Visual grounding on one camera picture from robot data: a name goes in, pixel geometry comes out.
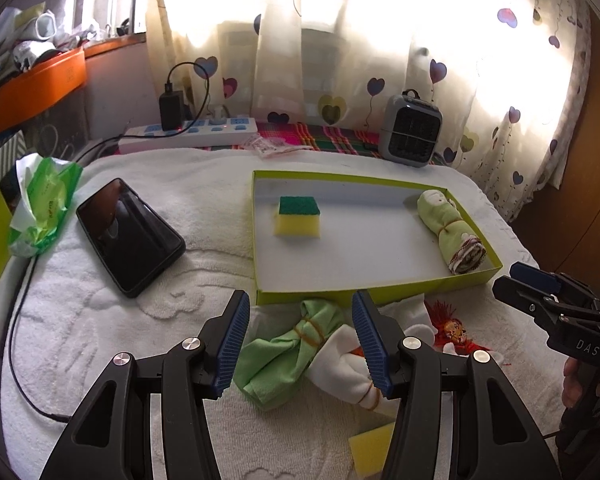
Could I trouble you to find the red-brown window sill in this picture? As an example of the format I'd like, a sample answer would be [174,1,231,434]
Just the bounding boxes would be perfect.
[82,31,148,59]

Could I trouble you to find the heart print curtain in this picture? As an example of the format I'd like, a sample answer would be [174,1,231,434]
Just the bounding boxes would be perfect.
[145,0,593,223]

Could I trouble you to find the plain yellow sponge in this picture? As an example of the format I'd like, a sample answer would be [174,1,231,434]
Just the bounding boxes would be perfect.
[348,422,398,476]

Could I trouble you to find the white power strip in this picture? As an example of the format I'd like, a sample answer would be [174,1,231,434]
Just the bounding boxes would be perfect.
[118,116,258,155]

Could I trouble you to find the rolled green towel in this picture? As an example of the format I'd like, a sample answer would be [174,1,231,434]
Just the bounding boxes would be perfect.
[416,189,488,276]

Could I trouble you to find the small clear packet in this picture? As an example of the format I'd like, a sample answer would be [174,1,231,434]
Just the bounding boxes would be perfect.
[236,135,313,159]

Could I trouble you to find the white paper roll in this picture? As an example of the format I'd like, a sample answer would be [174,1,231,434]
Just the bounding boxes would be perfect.
[0,255,36,356]

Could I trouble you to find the green tissue pack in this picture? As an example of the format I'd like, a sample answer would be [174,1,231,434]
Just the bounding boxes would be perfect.
[7,156,83,259]

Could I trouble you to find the thin black cable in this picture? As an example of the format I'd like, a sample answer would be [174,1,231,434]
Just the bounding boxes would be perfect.
[7,255,73,423]

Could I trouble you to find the black smartphone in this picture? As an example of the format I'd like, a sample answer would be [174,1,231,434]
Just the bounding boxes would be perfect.
[75,178,187,298]

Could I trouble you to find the green-topped yellow sponge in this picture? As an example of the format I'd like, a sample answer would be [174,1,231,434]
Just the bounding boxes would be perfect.
[273,196,322,240]

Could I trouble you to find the white terry towel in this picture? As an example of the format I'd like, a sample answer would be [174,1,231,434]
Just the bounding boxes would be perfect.
[0,147,566,480]

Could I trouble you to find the white cloth bundle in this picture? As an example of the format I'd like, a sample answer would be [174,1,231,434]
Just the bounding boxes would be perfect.
[307,295,438,417]

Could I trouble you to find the green cloth bundle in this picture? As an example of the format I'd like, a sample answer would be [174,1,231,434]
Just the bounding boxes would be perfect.
[234,299,353,406]

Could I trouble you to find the black charger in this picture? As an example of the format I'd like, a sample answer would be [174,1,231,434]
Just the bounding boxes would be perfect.
[159,91,186,132]

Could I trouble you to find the small grey heater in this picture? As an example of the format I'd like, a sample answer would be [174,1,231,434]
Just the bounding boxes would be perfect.
[377,89,444,168]

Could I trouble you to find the black power strip cord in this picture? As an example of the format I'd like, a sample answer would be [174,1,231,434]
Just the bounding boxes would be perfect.
[72,132,131,168]

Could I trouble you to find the orange storage box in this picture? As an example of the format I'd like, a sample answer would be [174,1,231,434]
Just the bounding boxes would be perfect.
[0,46,88,136]

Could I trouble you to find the red tassel mask ornament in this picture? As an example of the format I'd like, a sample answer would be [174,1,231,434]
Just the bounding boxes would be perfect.
[425,300,511,368]

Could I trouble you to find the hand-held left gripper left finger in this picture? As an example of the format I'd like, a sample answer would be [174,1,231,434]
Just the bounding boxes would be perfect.
[40,290,252,480]

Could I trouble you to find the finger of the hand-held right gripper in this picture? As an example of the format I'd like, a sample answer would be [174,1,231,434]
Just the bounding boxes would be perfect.
[492,275,600,333]
[510,261,599,307]

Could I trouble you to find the lime green cardboard box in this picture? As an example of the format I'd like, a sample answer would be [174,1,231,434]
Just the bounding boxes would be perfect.
[251,170,503,307]

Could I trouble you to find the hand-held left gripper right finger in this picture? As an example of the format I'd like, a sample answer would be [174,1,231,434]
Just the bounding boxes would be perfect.
[351,290,563,480]

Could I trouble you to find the plaid cloth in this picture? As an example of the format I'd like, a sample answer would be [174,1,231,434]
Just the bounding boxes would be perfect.
[205,121,461,166]

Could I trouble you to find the person's right hand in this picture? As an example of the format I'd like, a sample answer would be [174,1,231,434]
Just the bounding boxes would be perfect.
[561,357,584,409]

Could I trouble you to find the black charger cable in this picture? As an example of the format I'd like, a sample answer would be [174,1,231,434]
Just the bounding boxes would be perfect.
[166,61,212,121]

